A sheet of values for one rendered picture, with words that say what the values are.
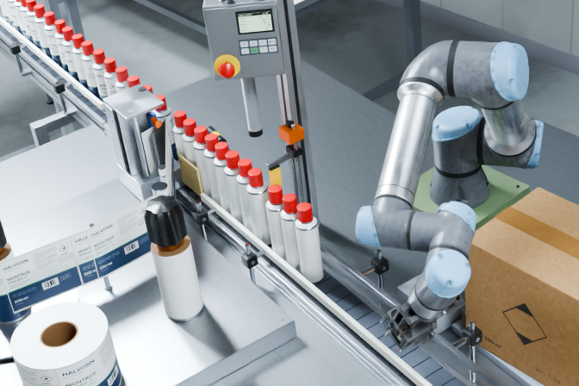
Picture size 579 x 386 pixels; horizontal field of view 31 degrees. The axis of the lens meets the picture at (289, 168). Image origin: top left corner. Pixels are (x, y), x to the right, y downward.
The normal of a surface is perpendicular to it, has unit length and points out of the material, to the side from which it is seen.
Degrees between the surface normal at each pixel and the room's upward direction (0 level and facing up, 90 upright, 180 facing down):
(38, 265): 90
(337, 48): 0
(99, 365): 90
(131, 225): 90
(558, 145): 0
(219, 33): 90
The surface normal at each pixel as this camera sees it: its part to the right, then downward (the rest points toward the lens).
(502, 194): -0.13, -0.82
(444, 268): 0.18, -0.51
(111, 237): 0.62, 0.38
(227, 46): -0.01, 0.56
